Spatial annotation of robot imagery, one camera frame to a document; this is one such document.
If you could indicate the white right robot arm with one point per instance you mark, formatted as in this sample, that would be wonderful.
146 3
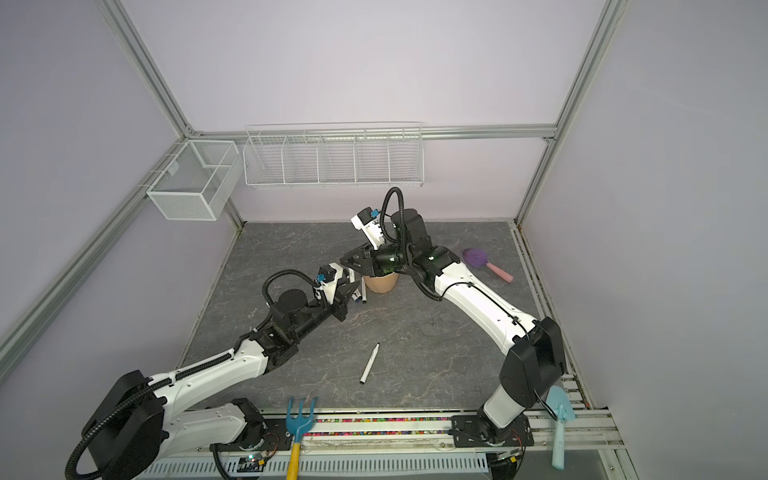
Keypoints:
398 242

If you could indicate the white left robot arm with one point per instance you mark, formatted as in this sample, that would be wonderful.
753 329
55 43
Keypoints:
144 418

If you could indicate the purple trowel pink handle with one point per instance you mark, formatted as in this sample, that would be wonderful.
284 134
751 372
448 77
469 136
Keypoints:
477 258

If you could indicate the white mesh box basket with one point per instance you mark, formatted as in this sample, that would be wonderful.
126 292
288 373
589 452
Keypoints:
198 181

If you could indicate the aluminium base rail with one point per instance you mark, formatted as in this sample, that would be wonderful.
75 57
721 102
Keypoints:
391 445

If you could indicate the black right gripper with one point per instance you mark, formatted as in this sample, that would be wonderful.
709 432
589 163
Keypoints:
370 260

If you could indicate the light blue trowel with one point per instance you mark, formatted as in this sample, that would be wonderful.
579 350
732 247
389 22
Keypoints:
559 402

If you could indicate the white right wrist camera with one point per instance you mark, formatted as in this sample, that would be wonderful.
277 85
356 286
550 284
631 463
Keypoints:
368 221

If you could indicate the white wire wall shelf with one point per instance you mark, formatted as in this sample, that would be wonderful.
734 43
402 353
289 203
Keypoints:
334 154

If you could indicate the beige pot with green plant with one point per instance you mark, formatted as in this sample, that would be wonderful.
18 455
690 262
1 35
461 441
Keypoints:
382 284

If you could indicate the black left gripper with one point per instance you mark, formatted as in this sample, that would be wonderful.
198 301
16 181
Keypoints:
342 299

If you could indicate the blue rake yellow handle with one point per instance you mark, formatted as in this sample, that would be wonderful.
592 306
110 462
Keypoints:
297 425

